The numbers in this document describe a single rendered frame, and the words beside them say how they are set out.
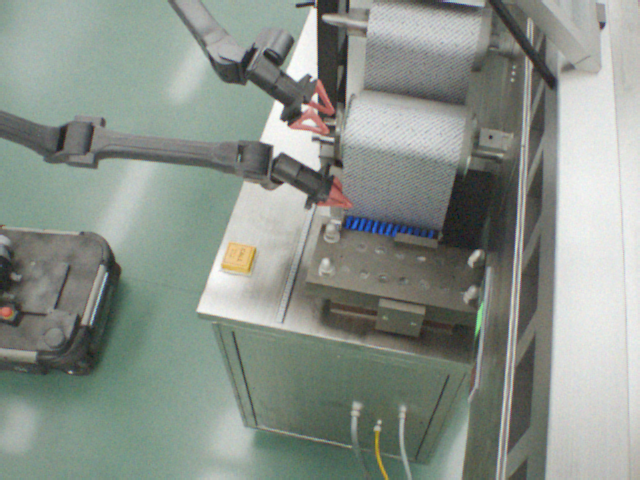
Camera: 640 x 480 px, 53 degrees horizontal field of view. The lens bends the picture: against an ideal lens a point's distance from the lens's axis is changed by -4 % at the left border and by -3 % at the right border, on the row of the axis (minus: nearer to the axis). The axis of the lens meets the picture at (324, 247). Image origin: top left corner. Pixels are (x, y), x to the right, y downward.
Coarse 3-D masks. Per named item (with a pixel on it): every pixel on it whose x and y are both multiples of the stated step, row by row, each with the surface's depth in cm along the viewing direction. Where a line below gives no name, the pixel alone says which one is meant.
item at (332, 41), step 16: (320, 0) 147; (336, 0) 146; (320, 16) 151; (320, 32) 155; (336, 32) 154; (320, 48) 159; (336, 48) 158; (320, 64) 163; (336, 64) 162; (320, 80) 167; (336, 80) 167; (320, 96) 172; (336, 96) 171; (320, 112) 177; (336, 112) 176
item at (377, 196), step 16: (352, 176) 143; (368, 176) 142; (384, 176) 141; (400, 176) 140; (352, 192) 148; (368, 192) 147; (384, 192) 146; (400, 192) 144; (416, 192) 143; (432, 192) 142; (448, 192) 141; (352, 208) 153; (368, 208) 151; (384, 208) 150; (400, 208) 149; (416, 208) 148; (432, 208) 146; (400, 224) 154; (416, 224) 152; (432, 224) 151
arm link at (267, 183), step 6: (270, 144) 144; (270, 150) 144; (270, 156) 144; (270, 162) 143; (270, 168) 143; (246, 174) 141; (252, 174) 141; (258, 174) 142; (270, 174) 143; (246, 180) 143; (252, 180) 142; (258, 180) 142; (264, 180) 144; (270, 180) 149; (264, 186) 153; (270, 186) 151; (276, 186) 151
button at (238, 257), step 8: (232, 248) 163; (240, 248) 163; (248, 248) 163; (224, 256) 161; (232, 256) 161; (240, 256) 161; (248, 256) 161; (224, 264) 160; (232, 264) 160; (240, 264) 160; (248, 264) 160; (248, 272) 161
